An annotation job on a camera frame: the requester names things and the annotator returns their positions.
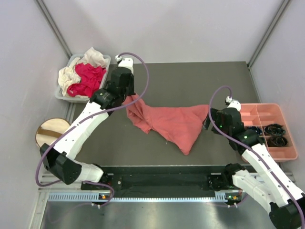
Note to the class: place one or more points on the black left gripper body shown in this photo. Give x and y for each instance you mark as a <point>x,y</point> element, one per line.
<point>128,90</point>

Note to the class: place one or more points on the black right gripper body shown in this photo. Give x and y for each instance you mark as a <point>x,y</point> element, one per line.
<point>217,118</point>

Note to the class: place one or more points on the dark coiled item back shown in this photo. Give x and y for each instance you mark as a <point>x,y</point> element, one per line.
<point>274,130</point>

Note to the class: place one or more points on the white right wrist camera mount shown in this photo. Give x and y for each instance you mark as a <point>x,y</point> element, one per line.
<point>232,103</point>

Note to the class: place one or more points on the slotted cable duct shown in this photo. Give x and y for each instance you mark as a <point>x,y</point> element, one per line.
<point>99,197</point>

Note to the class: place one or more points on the dark coiled item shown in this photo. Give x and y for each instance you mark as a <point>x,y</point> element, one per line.
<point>277,141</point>
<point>274,130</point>

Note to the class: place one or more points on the dark coiled item front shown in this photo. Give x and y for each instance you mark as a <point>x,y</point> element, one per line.
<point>277,141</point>

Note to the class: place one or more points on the cream t-shirt in bin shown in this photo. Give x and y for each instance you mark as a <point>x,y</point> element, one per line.
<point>71,71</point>

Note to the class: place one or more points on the salmon pink t-shirt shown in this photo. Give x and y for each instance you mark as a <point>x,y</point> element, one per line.
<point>179,125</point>

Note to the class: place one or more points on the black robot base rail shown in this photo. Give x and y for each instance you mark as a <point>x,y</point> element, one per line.
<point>168,181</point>

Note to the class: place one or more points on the round cream fabric basket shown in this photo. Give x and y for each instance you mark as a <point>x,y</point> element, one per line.
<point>51,130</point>

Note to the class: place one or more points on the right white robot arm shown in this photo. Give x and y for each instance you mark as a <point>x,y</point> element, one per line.
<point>283,201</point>

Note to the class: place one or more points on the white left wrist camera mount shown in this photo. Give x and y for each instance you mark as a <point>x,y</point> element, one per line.
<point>125,62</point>

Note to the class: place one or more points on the pink divided organizer tray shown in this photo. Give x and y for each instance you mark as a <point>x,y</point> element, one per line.
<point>268,121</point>

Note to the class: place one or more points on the magenta t-shirt in bin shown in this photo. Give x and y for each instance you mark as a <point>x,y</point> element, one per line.
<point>91,78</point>

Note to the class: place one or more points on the blue patterned coiled item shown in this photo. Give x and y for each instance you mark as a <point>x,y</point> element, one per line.
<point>257,129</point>

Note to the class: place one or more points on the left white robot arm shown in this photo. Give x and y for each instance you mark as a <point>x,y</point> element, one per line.
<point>59,156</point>

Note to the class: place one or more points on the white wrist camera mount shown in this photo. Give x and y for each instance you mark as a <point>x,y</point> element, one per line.
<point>125,62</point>
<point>232,103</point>

